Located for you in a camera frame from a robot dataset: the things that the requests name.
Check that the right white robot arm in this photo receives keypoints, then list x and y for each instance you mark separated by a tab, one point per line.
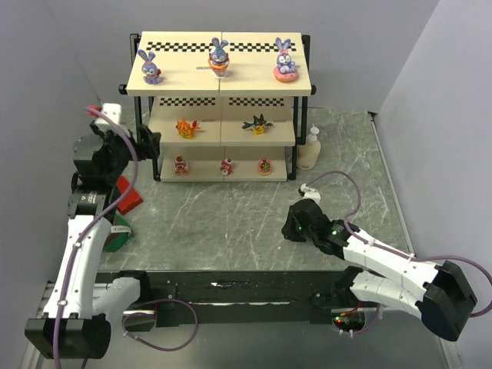
437	294

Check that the black dragon toy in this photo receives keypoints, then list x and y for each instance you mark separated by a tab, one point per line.
258	126

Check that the strawberry cake slice toy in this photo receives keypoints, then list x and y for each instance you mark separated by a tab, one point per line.
181	166

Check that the purple bunny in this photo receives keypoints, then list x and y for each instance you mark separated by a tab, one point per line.
218	59
286	70
152	74

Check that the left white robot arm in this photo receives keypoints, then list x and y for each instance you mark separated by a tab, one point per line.
80	315

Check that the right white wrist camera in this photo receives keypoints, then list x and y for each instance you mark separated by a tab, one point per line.
307	192

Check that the orange fox toy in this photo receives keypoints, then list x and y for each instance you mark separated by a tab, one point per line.
186	129

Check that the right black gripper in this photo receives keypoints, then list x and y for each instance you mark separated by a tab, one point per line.
294	225

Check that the red cardboard box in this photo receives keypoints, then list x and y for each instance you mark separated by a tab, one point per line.
131	200

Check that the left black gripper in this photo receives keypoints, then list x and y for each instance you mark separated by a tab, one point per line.
142	140

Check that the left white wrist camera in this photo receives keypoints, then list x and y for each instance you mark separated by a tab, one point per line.
110	110

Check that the cream pump bottle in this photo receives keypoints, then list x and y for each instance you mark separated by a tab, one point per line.
308	153

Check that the beige three-tier shelf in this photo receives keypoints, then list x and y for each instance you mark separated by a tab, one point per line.
228	106

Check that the pink strawberry tart toy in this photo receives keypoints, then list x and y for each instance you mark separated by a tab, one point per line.
264	167

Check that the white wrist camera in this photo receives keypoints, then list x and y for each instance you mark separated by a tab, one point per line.
307	192
110	110

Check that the green and brown plush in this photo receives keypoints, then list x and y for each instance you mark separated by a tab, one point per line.
120	234

